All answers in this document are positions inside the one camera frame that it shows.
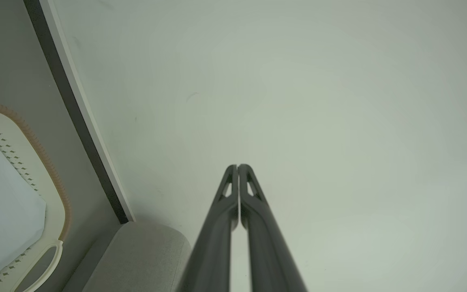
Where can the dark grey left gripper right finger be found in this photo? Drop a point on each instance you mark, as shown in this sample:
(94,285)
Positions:
(268,251)

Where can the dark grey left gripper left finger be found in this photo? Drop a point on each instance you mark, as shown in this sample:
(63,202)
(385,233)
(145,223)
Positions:
(213,247)

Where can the cream perforated laundry basket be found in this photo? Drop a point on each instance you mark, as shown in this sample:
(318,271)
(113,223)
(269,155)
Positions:
(35,194)

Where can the light grey fabric sofa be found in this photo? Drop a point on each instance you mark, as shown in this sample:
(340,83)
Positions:
(136,259)

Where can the white and grey baseboard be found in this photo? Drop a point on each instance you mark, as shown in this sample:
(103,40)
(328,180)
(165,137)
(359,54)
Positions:
(77,109)

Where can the white garment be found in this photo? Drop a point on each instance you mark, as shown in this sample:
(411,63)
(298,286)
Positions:
(2,207)

